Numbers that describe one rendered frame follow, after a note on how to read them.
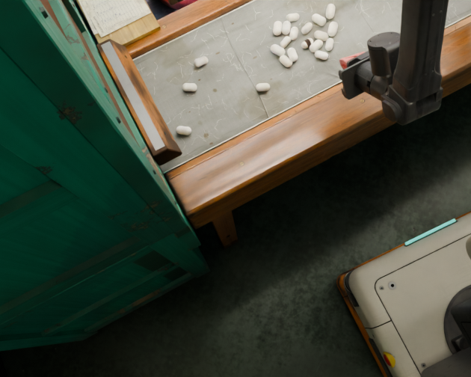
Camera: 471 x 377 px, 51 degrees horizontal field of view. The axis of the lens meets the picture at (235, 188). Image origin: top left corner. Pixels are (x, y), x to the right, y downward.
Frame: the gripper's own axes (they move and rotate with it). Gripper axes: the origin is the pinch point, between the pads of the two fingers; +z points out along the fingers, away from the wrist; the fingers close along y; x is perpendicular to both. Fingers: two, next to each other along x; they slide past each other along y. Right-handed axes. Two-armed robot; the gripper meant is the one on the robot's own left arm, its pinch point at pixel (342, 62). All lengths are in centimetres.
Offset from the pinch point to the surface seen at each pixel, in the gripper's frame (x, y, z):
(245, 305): 86, 44, 31
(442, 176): 82, -45, 36
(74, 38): -34, 45, -24
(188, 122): 2.9, 34.3, 14.6
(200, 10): -14.3, 18.5, 31.2
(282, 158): 13.5, 20.2, -1.7
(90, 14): -23, 43, 39
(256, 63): -0.5, 13.2, 18.8
